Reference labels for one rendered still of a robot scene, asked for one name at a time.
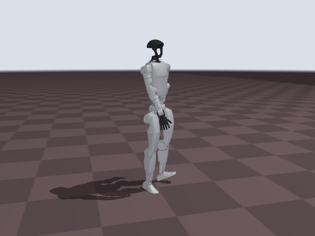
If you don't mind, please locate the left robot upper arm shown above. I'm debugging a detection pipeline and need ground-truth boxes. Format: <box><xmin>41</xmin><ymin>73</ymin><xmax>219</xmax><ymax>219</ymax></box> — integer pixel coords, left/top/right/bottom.
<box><xmin>166</xmin><ymin>63</ymin><xmax>170</xmax><ymax>90</ymax></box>

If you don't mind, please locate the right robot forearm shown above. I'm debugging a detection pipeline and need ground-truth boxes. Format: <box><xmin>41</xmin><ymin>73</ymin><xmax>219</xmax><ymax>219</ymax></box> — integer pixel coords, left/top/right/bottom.
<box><xmin>148</xmin><ymin>88</ymin><xmax>164</xmax><ymax>116</ymax></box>

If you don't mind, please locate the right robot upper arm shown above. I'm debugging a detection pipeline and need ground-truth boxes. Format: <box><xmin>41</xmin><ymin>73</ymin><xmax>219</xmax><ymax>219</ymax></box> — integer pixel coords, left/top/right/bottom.
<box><xmin>140</xmin><ymin>64</ymin><xmax>157</xmax><ymax>94</ymax></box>

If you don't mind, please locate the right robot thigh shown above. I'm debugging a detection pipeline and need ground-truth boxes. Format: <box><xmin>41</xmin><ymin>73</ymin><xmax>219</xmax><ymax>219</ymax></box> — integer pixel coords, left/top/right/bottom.
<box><xmin>143</xmin><ymin>111</ymin><xmax>160</xmax><ymax>157</ymax></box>

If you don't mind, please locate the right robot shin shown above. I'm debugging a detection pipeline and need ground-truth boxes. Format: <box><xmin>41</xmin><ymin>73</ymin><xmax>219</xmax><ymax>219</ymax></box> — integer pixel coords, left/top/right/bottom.
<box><xmin>144</xmin><ymin>148</ymin><xmax>156</xmax><ymax>186</ymax></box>

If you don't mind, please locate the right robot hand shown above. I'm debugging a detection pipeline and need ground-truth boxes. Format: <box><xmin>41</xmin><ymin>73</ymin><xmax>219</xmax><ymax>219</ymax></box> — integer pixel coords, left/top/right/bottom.
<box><xmin>157</xmin><ymin>110</ymin><xmax>172</xmax><ymax>130</ymax></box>

